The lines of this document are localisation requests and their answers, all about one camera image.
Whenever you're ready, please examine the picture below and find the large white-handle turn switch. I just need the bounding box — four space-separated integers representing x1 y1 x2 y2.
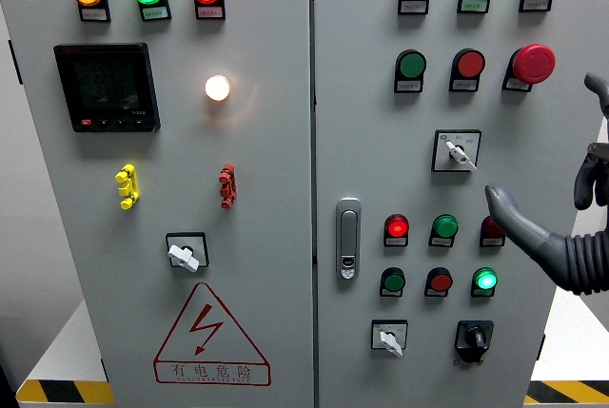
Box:
431 129 482 174

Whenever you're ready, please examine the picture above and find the small dark red lamp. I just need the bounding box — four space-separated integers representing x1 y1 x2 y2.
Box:
480 215 506 240

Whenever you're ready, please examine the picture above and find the small green lit lamp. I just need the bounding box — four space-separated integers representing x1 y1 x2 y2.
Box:
472 267 499 293

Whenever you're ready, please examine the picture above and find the small green push button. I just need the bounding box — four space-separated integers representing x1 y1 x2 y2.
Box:
431 214 460 240
380 267 406 293

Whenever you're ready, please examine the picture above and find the small red push button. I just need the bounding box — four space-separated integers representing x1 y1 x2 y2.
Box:
425 267 454 293

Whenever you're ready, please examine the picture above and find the small red lit lamp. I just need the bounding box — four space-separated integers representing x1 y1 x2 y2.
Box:
383 213 410 240

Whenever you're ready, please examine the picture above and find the black yellow striped tape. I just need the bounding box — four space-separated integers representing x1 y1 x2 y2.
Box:
524 379 609 405
16 379 115 406

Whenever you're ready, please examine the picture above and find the large red stop button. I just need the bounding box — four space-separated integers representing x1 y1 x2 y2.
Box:
511 43 557 86

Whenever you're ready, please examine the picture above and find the silver door lock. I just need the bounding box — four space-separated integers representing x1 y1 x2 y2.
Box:
335 197 363 282

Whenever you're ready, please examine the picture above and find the large red push button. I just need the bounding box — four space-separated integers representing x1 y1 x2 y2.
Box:
453 49 486 80

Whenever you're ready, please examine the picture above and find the pale grey door with lock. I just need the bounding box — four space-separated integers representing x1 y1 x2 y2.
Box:
311 0 609 408

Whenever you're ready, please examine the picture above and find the large green push button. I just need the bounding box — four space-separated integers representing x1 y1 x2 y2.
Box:
397 49 427 80

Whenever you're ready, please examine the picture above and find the pale grey door with display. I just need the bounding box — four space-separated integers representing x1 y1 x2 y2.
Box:
0 0 315 408

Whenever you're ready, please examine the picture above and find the red warning triangle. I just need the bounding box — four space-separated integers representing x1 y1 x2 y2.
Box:
152 282 272 387

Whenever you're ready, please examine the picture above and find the white lamp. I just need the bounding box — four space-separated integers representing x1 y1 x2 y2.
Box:
204 74 232 103

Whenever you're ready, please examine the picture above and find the black display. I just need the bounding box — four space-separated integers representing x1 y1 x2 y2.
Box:
52 42 162 134

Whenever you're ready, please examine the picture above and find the black-handle turn switch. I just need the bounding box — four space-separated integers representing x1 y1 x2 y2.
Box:
454 320 495 364

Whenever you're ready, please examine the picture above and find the small white-handle turn switch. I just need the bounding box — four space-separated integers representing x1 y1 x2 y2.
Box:
370 319 409 358

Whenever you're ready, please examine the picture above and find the small red handle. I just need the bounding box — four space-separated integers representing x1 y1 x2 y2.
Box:
218 163 238 210

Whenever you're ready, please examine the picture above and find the turn switch without plate print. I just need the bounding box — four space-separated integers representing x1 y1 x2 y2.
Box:
165 231 210 274

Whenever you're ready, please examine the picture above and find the small yellow handle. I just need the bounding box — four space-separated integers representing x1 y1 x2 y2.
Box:
114 164 141 211

